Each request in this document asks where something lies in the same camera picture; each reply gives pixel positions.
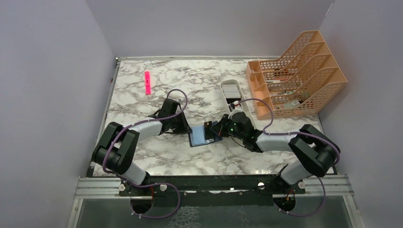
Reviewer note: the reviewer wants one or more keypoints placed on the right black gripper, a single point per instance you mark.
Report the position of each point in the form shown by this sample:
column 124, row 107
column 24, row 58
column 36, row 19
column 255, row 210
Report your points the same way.
column 220, row 128

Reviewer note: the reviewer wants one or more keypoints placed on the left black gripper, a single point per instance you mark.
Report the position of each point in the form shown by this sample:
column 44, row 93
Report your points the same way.
column 185, row 128

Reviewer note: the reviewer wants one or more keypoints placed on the black credit card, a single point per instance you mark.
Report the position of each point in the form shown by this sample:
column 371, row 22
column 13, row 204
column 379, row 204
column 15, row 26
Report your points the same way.
column 208, row 133

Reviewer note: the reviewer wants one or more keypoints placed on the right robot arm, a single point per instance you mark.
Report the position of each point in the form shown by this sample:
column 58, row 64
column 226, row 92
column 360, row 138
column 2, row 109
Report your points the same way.
column 315, row 153

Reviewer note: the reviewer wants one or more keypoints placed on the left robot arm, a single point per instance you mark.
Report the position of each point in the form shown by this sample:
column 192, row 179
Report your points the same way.
column 116, row 147

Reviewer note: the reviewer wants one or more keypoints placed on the stack of grey cards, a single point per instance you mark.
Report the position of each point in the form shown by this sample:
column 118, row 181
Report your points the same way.
column 231, row 91

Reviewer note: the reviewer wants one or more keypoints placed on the white oblong plastic tray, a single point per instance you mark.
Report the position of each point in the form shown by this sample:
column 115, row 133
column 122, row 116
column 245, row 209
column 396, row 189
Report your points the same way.
column 230, row 103

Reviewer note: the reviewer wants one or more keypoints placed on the pens in organizer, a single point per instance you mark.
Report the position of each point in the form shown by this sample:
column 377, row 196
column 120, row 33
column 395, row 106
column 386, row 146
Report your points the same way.
column 286, row 93

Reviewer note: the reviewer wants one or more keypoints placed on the pink highlighter marker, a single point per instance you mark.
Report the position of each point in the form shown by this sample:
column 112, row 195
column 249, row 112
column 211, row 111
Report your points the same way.
column 147, row 82

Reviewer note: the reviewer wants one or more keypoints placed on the orange mesh file organizer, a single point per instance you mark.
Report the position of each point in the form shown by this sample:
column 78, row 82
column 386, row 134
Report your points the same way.
column 308, row 59

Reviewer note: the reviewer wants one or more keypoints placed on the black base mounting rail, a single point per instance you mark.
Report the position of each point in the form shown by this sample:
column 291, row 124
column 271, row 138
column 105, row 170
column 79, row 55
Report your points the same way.
column 270, row 183

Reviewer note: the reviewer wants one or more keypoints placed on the aluminium frame rail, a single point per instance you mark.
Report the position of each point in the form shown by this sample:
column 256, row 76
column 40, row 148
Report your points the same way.
column 108, row 188

